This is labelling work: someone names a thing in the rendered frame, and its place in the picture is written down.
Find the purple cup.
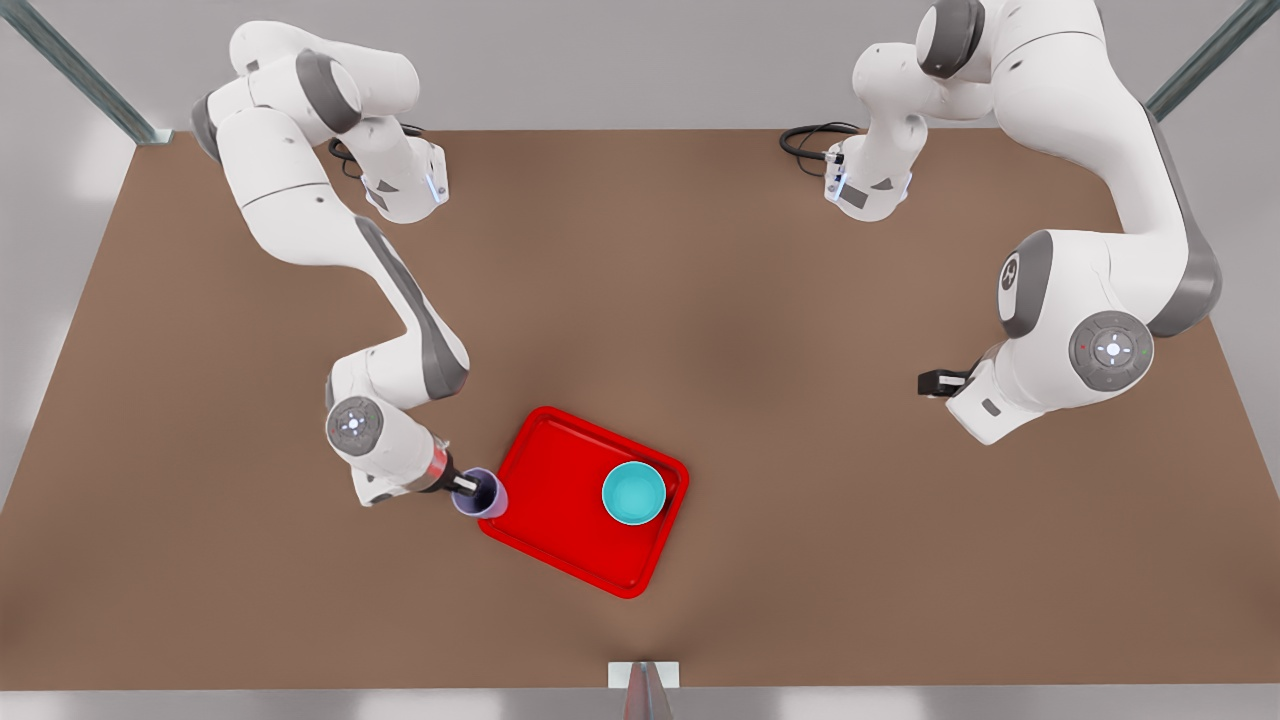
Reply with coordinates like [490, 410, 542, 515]
[451, 467, 510, 520]

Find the red tray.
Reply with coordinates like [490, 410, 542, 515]
[477, 405, 692, 600]

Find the teal bowl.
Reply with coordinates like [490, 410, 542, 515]
[601, 461, 668, 528]

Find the silver frame post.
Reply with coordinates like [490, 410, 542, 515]
[608, 660, 681, 720]
[0, 0, 174, 147]
[1145, 0, 1280, 122]

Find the black cable loop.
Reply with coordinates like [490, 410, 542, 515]
[328, 124, 427, 182]
[779, 122, 864, 182]

